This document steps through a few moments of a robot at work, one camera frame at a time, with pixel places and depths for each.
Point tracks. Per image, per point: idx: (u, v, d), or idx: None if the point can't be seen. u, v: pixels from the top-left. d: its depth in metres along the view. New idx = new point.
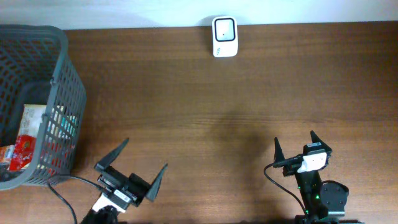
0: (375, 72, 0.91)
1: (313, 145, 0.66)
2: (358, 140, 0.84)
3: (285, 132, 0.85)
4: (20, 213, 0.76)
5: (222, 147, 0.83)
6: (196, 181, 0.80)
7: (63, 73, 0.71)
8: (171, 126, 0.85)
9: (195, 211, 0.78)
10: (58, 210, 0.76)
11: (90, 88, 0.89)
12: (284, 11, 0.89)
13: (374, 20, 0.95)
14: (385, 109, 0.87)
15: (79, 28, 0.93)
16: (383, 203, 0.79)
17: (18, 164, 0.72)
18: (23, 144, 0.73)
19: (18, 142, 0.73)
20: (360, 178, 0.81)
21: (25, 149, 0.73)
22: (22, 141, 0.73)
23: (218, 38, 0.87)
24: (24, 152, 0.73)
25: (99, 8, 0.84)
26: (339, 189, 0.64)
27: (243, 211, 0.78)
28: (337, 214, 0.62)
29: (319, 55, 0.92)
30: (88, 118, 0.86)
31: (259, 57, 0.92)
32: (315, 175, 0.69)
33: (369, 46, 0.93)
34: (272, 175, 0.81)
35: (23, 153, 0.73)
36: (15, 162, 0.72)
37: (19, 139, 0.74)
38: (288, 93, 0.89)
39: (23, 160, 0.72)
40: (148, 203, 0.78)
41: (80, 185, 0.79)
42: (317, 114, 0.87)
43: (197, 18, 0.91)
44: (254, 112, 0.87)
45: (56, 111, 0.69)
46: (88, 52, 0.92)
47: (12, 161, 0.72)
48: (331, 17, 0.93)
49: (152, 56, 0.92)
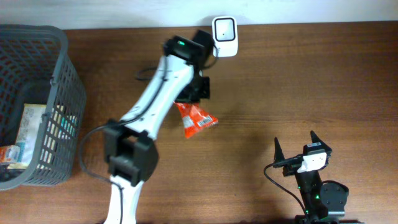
0: (374, 72, 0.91)
1: (313, 146, 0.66)
2: (358, 141, 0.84)
3: (286, 132, 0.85)
4: (20, 213, 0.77)
5: (222, 147, 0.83)
6: (196, 181, 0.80)
7: (63, 73, 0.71)
8: (171, 126, 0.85)
9: (195, 211, 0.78)
10: (60, 210, 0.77)
11: (90, 88, 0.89)
12: (284, 11, 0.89)
13: (372, 20, 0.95)
14: (385, 109, 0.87)
15: (79, 28, 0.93)
16: (382, 203, 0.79)
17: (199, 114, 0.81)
18: (209, 115, 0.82)
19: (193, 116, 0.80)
20: (359, 178, 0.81)
21: (200, 126, 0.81)
22: (187, 135, 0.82)
23: (218, 38, 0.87)
24: (192, 112, 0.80)
25: (99, 8, 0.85)
26: (338, 188, 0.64)
27: (243, 211, 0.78)
28: (337, 214, 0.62)
29: (319, 55, 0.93)
30: (88, 118, 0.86)
31: (259, 57, 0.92)
32: (315, 175, 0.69)
33: (369, 46, 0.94)
34: (272, 175, 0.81)
35: (188, 105, 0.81)
36: (178, 102, 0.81)
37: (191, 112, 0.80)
38: (288, 92, 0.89)
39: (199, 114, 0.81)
40: (148, 203, 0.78)
41: (80, 184, 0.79)
42: (317, 114, 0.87)
43: (196, 17, 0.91)
44: (254, 112, 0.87)
45: (56, 111, 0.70)
46: (88, 51, 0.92)
47: (181, 109, 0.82)
48: (330, 17, 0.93)
49: (152, 56, 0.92)
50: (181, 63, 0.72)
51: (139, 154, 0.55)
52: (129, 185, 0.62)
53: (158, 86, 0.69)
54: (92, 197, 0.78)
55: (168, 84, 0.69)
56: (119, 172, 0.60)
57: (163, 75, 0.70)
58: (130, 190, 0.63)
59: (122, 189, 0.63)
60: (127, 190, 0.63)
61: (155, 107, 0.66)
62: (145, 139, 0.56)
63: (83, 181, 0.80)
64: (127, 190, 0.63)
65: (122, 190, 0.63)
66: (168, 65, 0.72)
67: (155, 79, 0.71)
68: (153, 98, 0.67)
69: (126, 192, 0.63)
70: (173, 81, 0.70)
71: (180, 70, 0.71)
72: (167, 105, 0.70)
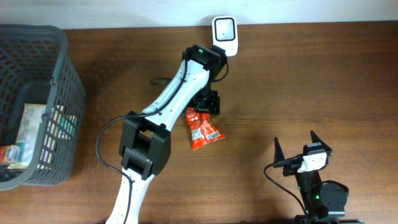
0: (374, 72, 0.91)
1: (313, 146, 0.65)
2: (357, 141, 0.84)
3: (286, 132, 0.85)
4: (20, 213, 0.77)
5: (222, 147, 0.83)
6: (196, 181, 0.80)
7: (63, 73, 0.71)
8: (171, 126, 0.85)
9: (196, 211, 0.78)
10: (60, 210, 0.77)
11: (90, 88, 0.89)
12: (284, 11, 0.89)
13: (373, 20, 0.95)
14: (385, 109, 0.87)
15: (79, 27, 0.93)
16: (382, 203, 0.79)
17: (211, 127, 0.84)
18: (218, 130, 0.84)
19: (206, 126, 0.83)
20: (359, 178, 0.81)
21: (209, 140, 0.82)
22: (194, 147, 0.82)
23: (218, 38, 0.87)
24: (203, 126, 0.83)
25: (99, 8, 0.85)
26: (338, 189, 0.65)
27: (243, 211, 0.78)
28: (337, 214, 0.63)
29: (319, 55, 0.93)
30: (88, 118, 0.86)
31: (259, 57, 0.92)
32: (315, 175, 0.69)
33: (369, 46, 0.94)
34: (272, 175, 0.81)
35: (199, 119, 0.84)
36: (189, 114, 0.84)
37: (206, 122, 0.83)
38: (288, 92, 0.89)
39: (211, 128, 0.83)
40: (148, 203, 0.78)
41: (81, 184, 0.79)
42: (317, 114, 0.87)
43: (197, 17, 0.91)
44: (254, 112, 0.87)
45: (56, 111, 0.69)
46: (88, 51, 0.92)
47: (190, 122, 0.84)
48: (330, 17, 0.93)
49: (152, 56, 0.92)
50: (199, 66, 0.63)
51: (157, 147, 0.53)
52: (140, 179, 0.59)
53: (176, 86, 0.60)
54: (92, 197, 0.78)
55: (187, 85, 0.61)
56: (131, 165, 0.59)
57: (183, 75, 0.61)
58: (139, 186, 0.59)
59: (133, 183, 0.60)
60: (137, 186, 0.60)
61: (173, 104, 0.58)
62: (163, 132, 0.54)
63: (83, 181, 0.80)
64: (137, 185, 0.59)
65: (132, 183, 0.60)
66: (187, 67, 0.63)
67: (173, 79, 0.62)
68: (173, 95, 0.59)
69: (135, 187, 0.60)
70: (191, 82, 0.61)
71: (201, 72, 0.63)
72: (184, 105, 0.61)
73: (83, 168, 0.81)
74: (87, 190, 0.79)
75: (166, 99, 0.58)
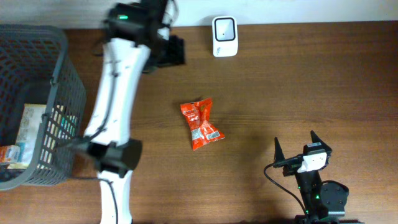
0: (374, 72, 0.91)
1: (313, 146, 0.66)
2: (358, 141, 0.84)
3: (286, 132, 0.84)
4: (20, 213, 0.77)
5: (222, 147, 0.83)
6: (196, 181, 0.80)
7: (63, 73, 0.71)
8: (171, 126, 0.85)
9: (196, 211, 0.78)
10: (60, 210, 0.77)
11: (90, 88, 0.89)
12: (284, 11, 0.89)
13: (372, 20, 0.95)
14: (385, 109, 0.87)
15: (79, 27, 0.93)
16: (382, 203, 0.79)
17: (211, 128, 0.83)
18: (218, 130, 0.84)
19: (206, 126, 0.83)
20: (359, 178, 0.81)
21: (209, 140, 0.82)
22: (194, 147, 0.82)
23: (218, 38, 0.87)
24: (203, 126, 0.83)
25: (98, 8, 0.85)
26: (338, 188, 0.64)
27: (243, 211, 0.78)
28: (337, 214, 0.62)
29: (319, 55, 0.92)
30: (88, 118, 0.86)
31: (259, 57, 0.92)
32: (315, 175, 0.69)
33: (369, 46, 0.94)
34: (272, 175, 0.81)
35: (199, 119, 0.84)
36: (189, 115, 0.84)
37: (205, 122, 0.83)
38: (288, 92, 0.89)
39: (211, 128, 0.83)
40: (148, 203, 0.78)
41: (80, 184, 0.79)
42: (317, 114, 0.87)
43: (196, 17, 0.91)
44: (254, 112, 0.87)
45: (56, 111, 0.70)
46: (87, 51, 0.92)
47: (190, 122, 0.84)
48: (330, 17, 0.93)
49: None
50: (128, 47, 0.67)
51: (111, 160, 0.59)
52: (115, 177, 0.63)
53: (112, 83, 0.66)
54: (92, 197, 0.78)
55: (120, 76, 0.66)
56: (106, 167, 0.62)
57: (112, 69, 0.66)
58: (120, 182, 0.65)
59: (112, 183, 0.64)
60: (117, 183, 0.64)
61: (113, 115, 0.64)
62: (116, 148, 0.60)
63: (83, 181, 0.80)
64: (117, 182, 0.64)
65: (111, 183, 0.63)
66: (113, 55, 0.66)
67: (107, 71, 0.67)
68: (110, 105, 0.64)
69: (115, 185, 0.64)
70: (124, 73, 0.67)
71: (129, 55, 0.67)
72: (127, 101, 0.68)
73: (83, 168, 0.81)
74: (87, 190, 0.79)
75: (104, 113, 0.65)
